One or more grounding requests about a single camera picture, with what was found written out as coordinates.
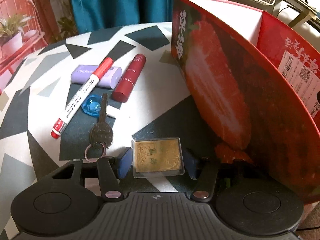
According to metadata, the white desk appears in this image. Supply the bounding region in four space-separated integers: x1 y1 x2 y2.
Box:
268 0 319 30

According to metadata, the dark red lipstick tube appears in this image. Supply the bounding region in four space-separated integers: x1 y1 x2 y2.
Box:
112 54 146 103

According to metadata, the patterned tablecloth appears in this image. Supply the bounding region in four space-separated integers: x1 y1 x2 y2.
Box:
1 22 218 239

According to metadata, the red strawberry cardboard box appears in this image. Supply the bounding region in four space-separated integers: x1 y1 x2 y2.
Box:
171 0 319 204

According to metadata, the pink printed backdrop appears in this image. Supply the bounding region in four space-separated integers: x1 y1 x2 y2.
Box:
1 0 78 90

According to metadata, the teal curtain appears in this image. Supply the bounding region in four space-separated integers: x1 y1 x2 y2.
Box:
71 0 173 33

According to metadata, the blue transparent small bottle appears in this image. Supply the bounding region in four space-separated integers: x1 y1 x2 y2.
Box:
81 95 102 117

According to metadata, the red white whiteboard marker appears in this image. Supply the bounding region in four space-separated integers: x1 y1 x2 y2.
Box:
50 57 113 139

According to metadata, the dark metal key with ring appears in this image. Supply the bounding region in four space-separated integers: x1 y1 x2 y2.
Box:
84 93 113 163

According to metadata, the purple rectangular case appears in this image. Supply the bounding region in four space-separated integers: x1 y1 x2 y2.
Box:
70 64 123 89

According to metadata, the gold card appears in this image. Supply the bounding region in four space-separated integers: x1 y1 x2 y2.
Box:
132 137 184 178

